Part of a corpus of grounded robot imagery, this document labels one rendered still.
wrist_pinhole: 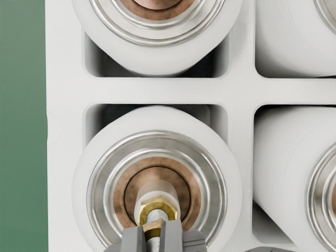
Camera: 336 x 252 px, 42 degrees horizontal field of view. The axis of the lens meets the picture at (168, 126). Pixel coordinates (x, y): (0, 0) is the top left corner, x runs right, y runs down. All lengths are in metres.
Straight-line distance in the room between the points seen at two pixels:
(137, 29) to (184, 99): 0.09
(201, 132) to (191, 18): 0.06
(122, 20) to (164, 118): 0.06
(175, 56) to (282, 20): 0.07
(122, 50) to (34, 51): 0.28
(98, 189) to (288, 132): 0.13
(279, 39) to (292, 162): 0.08
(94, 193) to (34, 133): 0.27
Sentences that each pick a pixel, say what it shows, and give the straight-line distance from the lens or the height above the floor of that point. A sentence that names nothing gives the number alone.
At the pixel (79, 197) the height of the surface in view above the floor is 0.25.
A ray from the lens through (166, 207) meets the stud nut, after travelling 0.20.
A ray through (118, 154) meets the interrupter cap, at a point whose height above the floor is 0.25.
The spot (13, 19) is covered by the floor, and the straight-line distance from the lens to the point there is 0.52.
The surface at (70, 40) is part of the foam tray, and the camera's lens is 0.31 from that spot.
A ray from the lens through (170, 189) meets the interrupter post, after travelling 0.22.
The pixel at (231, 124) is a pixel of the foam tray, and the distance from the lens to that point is 0.31.
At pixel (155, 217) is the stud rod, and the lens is 0.19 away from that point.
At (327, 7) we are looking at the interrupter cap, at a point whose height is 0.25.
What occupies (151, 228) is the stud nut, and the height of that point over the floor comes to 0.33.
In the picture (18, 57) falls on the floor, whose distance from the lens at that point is 0.51.
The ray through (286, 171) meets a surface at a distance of 0.26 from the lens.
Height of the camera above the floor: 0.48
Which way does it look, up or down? 86 degrees down
